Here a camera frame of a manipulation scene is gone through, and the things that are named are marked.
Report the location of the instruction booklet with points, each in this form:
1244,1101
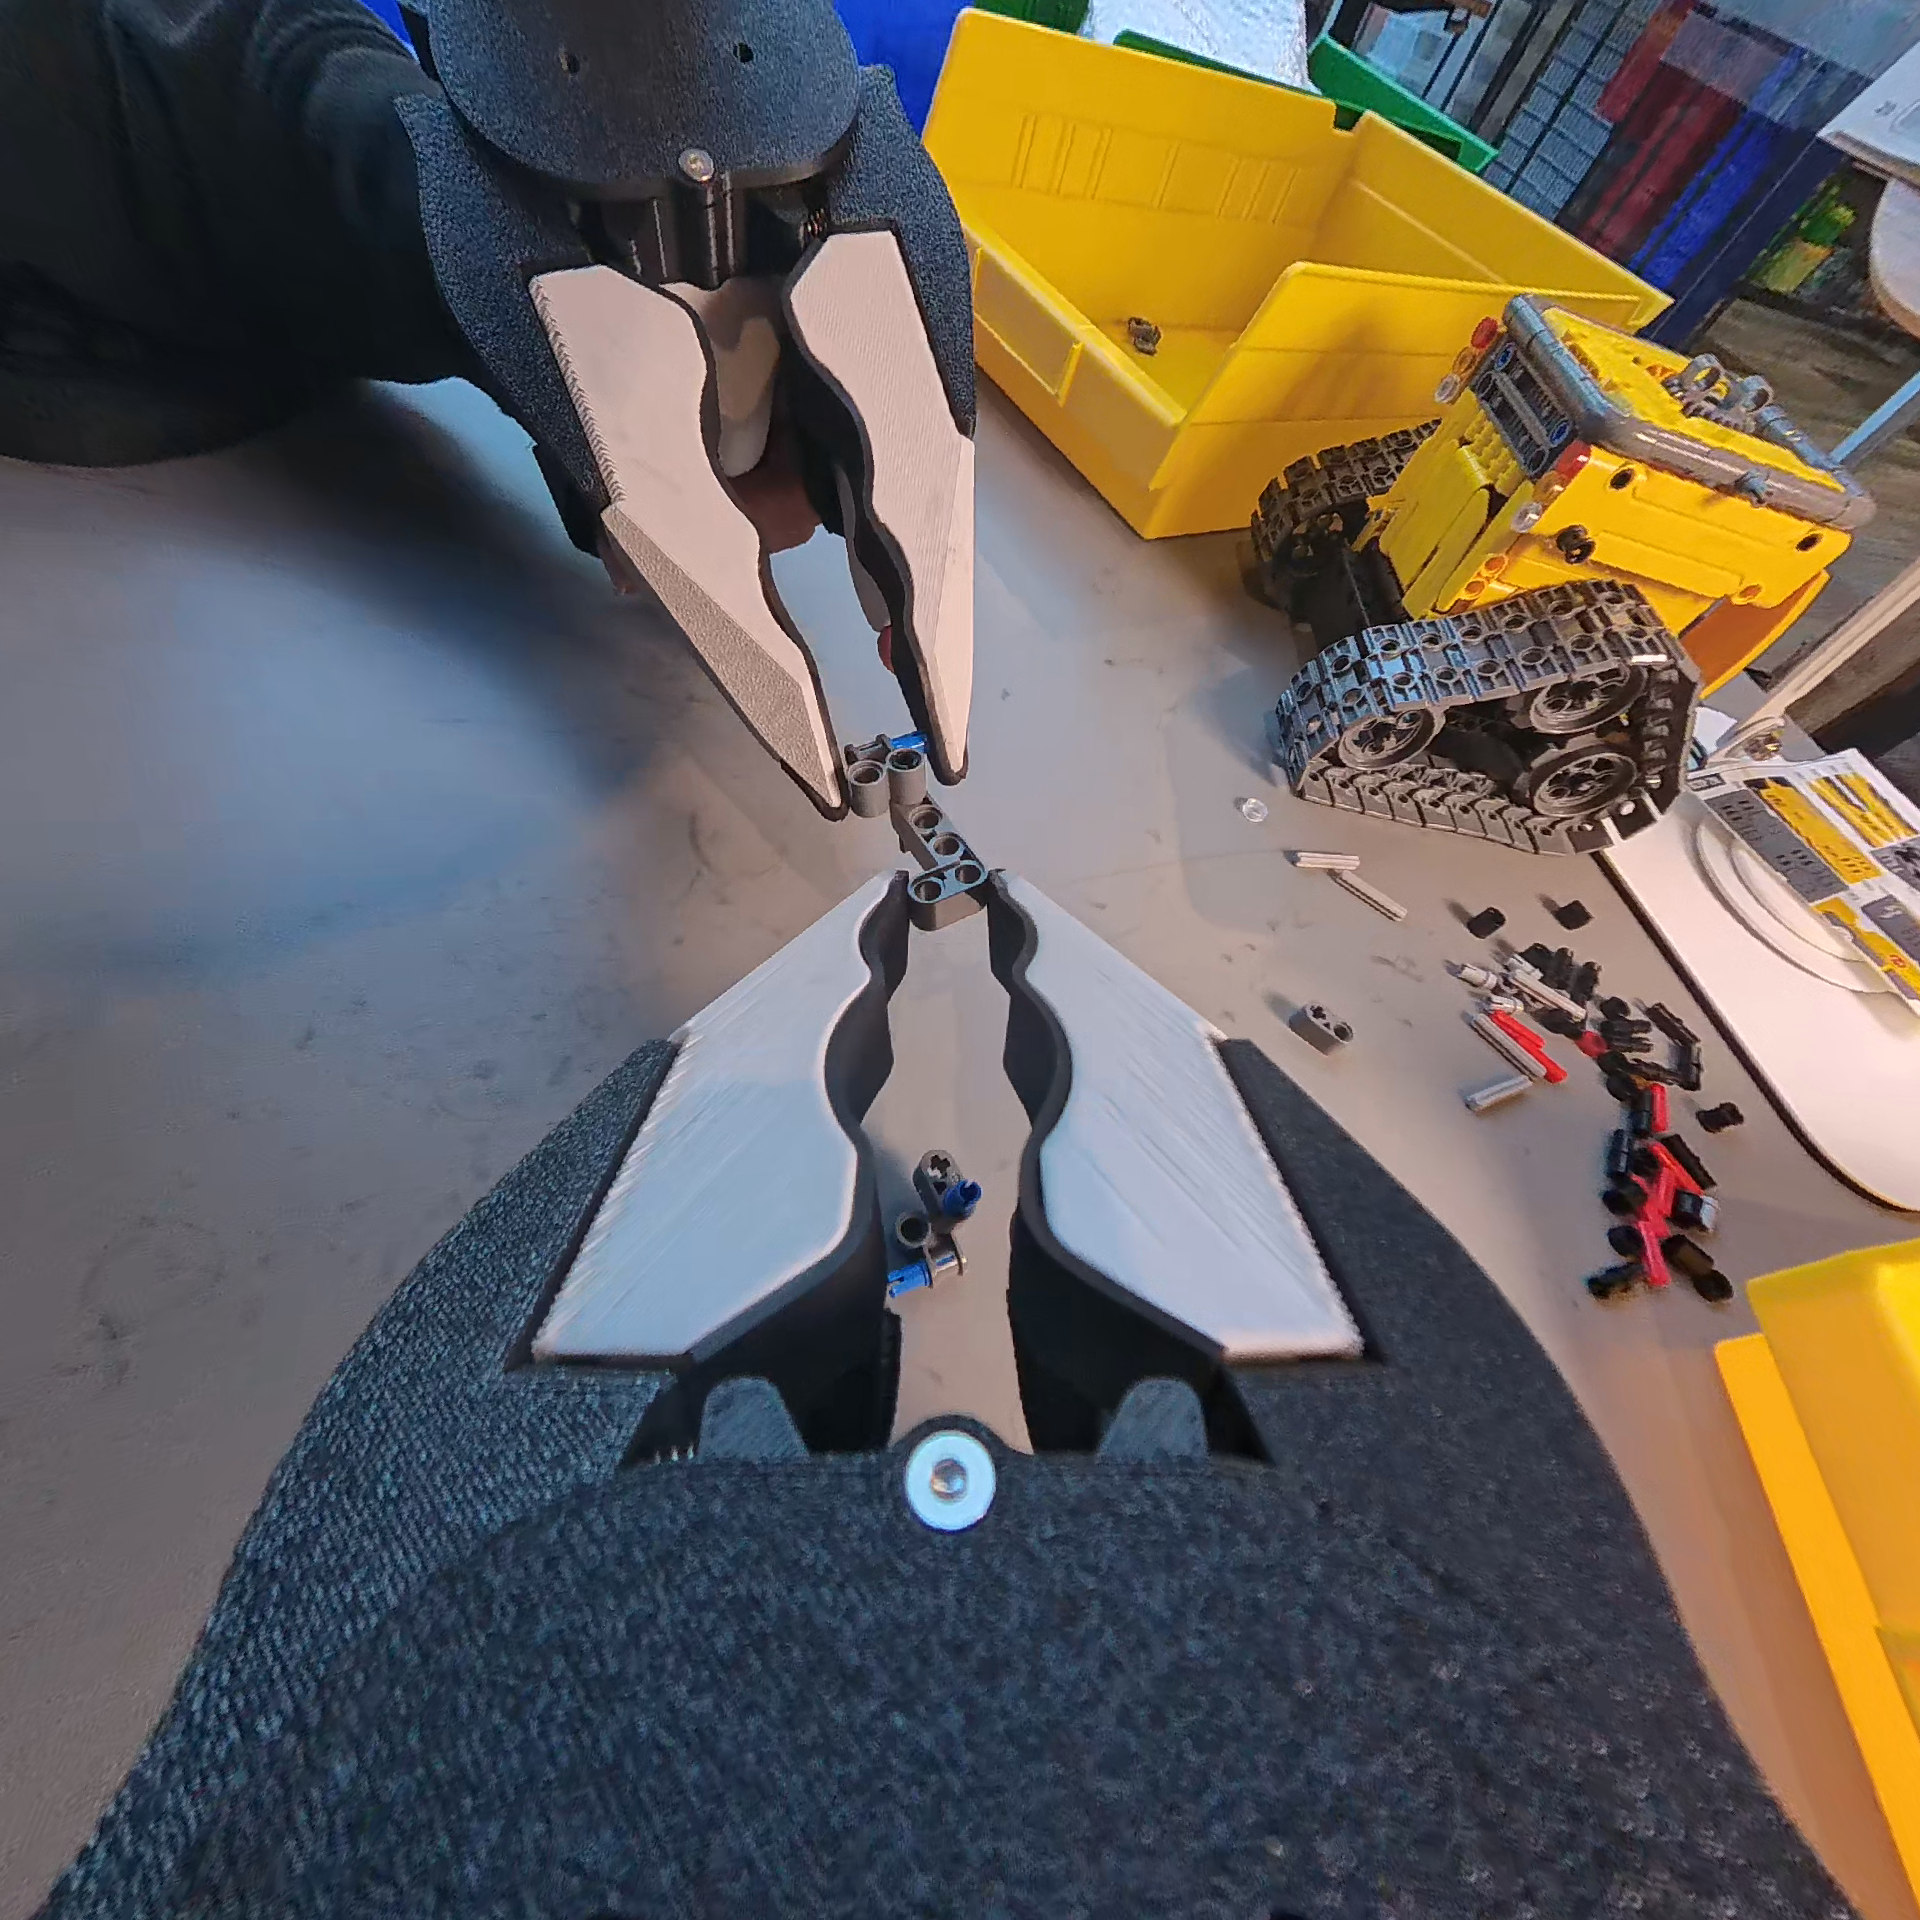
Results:
1874,113

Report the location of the pile of small connector pins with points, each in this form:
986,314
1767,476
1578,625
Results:
1620,1079

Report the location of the shelf of coloured bins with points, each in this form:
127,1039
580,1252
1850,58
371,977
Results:
1695,137

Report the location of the yellow printed leaflet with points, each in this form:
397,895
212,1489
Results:
1815,857

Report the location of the person's left hand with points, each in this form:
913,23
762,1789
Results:
778,503

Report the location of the grey desk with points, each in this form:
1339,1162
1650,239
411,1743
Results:
376,827

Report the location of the person's left forearm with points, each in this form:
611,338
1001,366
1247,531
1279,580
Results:
194,226

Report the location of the grey bent beam assembly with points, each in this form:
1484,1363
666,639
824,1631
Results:
937,863

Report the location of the blue storage bin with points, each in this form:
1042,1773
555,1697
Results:
901,45

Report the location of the green storage bin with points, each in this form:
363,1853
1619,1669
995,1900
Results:
1394,100

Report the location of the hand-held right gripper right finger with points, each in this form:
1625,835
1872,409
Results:
1185,1185

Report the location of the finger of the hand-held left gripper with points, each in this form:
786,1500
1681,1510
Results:
901,421
660,481

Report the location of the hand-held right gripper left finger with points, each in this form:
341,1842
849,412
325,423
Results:
721,1185

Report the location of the yellow tracked brick bulldozer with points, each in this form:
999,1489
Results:
1576,525

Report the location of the white foam sheet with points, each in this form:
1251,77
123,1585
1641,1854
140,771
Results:
1200,30

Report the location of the yellow parts bin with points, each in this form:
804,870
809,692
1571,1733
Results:
1845,1426
1200,226

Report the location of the grey connector with blue pin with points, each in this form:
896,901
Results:
925,1244

